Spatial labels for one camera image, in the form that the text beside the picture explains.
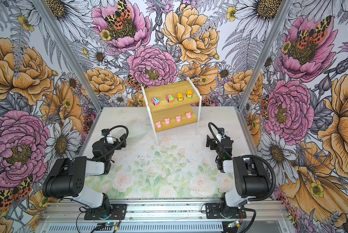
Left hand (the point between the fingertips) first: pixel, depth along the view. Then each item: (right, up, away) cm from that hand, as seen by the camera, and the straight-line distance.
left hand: (119, 137), depth 93 cm
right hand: (+61, -1, +1) cm, 61 cm away
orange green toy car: (+43, +25, -14) cm, 52 cm away
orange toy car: (+38, +23, -16) cm, 48 cm away
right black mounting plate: (+56, -34, -19) cm, 69 cm away
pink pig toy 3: (+31, +10, -4) cm, 33 cm away
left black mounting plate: (+1, -32, -25) cm, 41 cm away
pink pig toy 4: (+26, +8, -6) cm, 28 cm away
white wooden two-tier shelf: (+34, +19, -15) cm, 42 cm away
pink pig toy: (+44, +14, 0) cm, 46 cm away
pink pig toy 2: (+38, +12, -2) cm, 39 cm away
